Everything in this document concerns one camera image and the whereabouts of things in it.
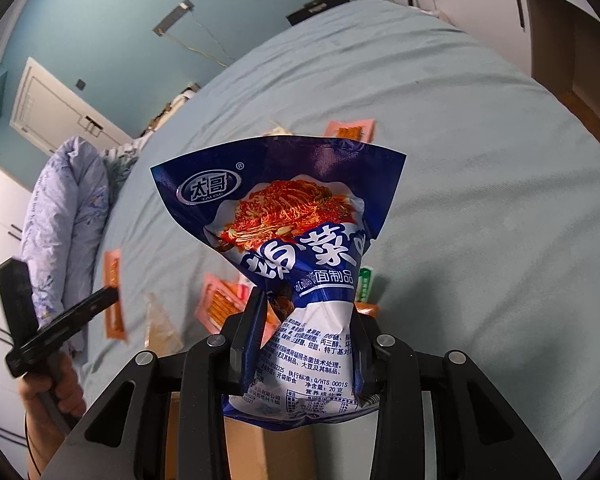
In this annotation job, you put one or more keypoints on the blue and white snack packet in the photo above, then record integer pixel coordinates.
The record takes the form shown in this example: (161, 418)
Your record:
(280, 210)

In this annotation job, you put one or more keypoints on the person's left forearm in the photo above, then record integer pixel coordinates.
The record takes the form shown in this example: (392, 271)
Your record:
(40, 445)

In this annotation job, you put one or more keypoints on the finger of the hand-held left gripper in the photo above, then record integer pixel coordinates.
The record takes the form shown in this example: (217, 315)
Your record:
(82, 312)

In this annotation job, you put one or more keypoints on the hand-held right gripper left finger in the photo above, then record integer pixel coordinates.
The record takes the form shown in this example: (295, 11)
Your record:
(252, 317)

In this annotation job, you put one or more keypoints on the floral folded quilt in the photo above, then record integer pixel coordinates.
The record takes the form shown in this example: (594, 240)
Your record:
(65, 220)

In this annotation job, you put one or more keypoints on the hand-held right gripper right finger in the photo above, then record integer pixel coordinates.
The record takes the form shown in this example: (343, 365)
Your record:
(366, 355)

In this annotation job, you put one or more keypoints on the white door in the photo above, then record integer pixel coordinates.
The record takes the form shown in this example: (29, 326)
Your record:
(55, 105)

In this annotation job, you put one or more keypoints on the black headboard device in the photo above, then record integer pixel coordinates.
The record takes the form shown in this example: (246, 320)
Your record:
(316, 9)

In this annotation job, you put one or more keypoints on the white cabinet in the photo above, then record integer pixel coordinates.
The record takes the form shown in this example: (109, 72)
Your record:
(485, 5)

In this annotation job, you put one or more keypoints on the small orange snack packet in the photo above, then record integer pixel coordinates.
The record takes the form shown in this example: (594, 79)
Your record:
(366, 308)

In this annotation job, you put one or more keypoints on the pale yellow snack packet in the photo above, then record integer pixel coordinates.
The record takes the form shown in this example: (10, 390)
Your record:
(277, 128)

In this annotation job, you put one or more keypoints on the light blue bed sheet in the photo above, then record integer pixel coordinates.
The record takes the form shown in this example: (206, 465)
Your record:
(455, 185)

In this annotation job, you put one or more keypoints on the person's left hand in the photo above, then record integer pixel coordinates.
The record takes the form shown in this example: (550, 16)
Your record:
(32, 395)

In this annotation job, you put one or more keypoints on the brown cardboard box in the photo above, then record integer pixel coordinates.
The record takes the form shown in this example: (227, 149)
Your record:
(250, 452)

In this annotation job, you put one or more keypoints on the clear plastic bag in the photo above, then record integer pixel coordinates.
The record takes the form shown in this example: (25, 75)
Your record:
(161, 325)

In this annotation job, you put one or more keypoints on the green snack packet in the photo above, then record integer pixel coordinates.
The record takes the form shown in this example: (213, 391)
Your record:
(367, 285)

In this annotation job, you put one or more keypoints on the wall-mounted grey bracket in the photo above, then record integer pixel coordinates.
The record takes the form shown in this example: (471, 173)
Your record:
(172, 17)

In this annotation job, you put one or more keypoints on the grey wall switch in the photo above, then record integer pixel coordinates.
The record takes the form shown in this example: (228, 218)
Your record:
(80, 84)

